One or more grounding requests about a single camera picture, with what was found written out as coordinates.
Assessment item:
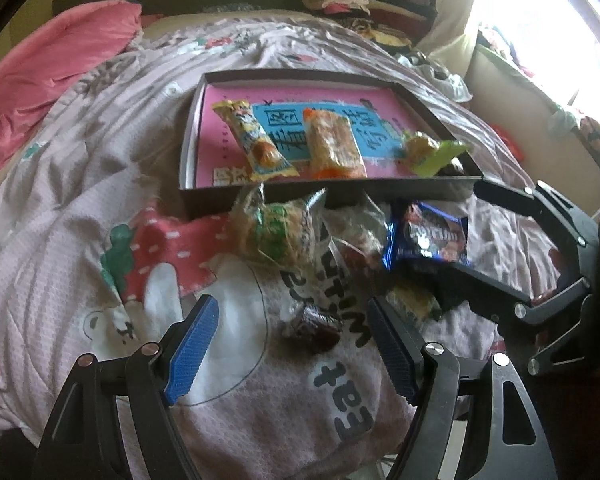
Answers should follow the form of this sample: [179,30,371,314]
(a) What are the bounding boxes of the pink quilt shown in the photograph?
[0,0,143,191]

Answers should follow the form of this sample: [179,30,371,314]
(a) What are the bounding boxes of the clothes on window sill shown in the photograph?
[475,25,600,146]

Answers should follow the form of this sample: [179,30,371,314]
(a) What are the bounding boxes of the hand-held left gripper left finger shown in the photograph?
[32,294,222,480]

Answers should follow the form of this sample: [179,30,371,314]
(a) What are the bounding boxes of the bright window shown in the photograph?
[480,0,600,111]

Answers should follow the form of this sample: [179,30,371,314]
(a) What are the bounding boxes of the pink book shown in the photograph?
[195,85,461,186]

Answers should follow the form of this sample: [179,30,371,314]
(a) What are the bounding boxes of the clear red-print snack packet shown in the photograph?
[325,205,396,281]

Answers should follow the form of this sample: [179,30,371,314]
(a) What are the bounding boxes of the long yellow snack packet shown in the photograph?
[211,99,301,183]

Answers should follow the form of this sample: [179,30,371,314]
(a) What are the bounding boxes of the red plastic bag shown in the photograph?
[497,127,526,161]

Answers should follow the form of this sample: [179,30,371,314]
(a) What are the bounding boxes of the white plastic bag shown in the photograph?
[400,50,473,103]

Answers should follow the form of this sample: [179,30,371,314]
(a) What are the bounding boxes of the small yellowish cake packet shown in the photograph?
[385,285,443,331]

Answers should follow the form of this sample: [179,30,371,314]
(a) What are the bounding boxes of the cream curtain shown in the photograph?
[420,0,486,56]

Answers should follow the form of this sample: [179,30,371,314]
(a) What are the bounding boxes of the dark cardboard box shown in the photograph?
[178,71,486,221]

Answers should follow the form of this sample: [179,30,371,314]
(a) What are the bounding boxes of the small dark brown candy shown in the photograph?
[282,305,343,356]

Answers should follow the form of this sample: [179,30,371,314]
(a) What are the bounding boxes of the orange snack packet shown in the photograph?
[302,107,368,181]

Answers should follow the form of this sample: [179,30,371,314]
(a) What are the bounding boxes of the clear green-label cake packet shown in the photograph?
[230,185,328,266]

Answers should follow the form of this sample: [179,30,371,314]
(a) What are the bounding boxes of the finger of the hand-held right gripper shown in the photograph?
[471,179,600,282]
[450,264,600,377]

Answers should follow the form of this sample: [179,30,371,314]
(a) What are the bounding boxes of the green candy packet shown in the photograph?
[400,130,471,178]

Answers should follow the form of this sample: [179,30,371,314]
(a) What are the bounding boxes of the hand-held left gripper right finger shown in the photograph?
[366,295,556,480]

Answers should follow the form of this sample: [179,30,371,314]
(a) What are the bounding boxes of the blue cookie packet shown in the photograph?
[382,201,471,271]

